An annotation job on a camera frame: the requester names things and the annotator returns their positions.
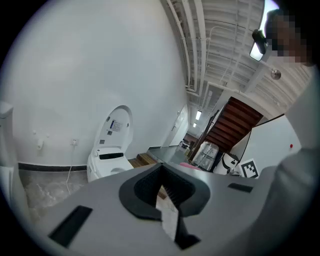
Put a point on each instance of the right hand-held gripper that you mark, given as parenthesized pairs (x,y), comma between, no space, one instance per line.
(248,168)

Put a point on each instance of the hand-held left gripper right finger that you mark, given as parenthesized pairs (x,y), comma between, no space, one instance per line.
(220,212)

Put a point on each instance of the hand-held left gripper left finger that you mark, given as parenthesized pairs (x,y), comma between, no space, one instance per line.
(100,212)

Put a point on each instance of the red cloth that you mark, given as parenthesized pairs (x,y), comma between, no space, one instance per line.
(188,165)

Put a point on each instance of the white toilet lid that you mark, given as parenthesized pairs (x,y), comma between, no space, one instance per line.
(120,116)

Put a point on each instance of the white smart toilet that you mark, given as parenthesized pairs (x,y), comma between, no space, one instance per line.
(105,168)

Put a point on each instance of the white toilet with tank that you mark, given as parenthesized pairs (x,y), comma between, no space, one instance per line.
(6,140)

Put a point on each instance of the white box device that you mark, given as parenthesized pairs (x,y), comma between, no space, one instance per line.
(225,162)

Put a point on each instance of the red-brown staircase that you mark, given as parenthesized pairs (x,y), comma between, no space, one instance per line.
(232,125)

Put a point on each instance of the red fire alarm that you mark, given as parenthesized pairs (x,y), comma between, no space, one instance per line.
(291,146)

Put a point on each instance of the wooden steps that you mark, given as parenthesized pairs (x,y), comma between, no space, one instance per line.
(143,160)

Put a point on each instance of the long ceiling lamp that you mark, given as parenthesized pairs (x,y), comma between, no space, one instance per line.
(198,114)
(194,125)

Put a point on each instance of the white door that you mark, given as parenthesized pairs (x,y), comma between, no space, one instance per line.
(177,127)

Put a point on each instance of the round metal ceiling fixture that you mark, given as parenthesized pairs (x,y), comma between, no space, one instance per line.
(275,74)

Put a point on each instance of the bundle of white ceiling pipes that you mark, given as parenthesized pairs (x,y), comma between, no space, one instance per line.
(190,50)

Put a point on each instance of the person's head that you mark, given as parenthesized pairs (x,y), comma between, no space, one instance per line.
(287,35)

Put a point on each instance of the plastic-wrapped frame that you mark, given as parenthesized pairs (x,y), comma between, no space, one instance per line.
(206,155)

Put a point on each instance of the white wall socket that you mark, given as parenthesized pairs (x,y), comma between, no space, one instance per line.
(74,142)

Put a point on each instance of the black head-worn camera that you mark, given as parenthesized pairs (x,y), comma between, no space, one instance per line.
(258,46)

